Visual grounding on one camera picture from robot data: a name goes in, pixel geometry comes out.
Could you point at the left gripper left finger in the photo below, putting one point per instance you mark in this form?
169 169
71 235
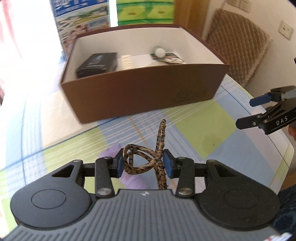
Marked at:
106 168

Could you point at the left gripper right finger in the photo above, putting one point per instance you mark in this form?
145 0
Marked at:
182 168

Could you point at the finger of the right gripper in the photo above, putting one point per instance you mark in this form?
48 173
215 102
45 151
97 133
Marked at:
261 99
253 121

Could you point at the leopard print hair band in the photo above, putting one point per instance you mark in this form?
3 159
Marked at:
153 157

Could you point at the green round-pattern packet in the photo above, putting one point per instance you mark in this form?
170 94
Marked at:
168 58

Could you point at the black product box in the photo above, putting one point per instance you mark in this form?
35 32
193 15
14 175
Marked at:
97 64

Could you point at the purple cream tube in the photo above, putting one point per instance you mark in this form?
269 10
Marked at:
129 181

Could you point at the white green medicine bottle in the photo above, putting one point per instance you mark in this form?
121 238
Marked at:
159 52

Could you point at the brown quilted chair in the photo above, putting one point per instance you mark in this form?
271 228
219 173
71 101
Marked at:
241 42

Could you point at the plaid tablecloth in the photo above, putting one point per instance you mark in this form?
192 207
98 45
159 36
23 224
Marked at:
39 133

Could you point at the brown cardboard storage box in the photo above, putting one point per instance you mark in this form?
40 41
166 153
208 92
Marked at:
150 85

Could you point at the wooden door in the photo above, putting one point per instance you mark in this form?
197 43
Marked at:
191 14

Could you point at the blue milk carton box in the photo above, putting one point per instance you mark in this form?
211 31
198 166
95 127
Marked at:
74 17

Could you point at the green tissue multipack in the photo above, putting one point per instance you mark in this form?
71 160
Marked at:
145 12

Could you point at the wall power socket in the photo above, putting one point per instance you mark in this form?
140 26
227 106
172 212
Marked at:
286 30

